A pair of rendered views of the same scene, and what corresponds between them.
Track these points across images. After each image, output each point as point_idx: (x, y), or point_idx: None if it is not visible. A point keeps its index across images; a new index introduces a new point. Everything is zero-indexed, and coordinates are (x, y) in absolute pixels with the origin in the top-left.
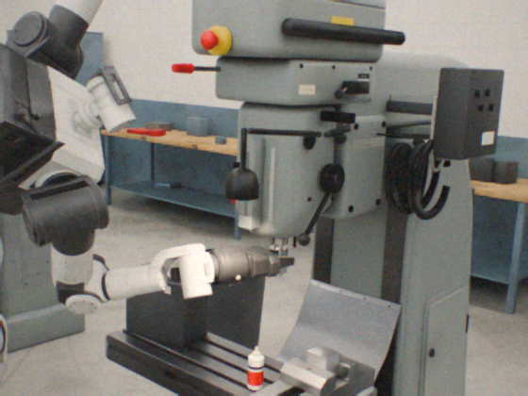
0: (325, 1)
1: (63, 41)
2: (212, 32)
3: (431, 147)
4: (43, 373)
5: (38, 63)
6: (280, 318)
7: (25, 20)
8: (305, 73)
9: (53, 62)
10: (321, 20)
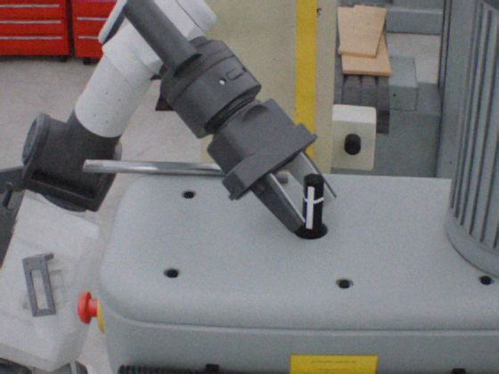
0: (271, 332)
1: (70, 161)
2: (82, 304)
3: None
4: None
5: (20, 198)
6: None
7: (34, 125)
8: None
9: (54, 188)
10: (255, 361)
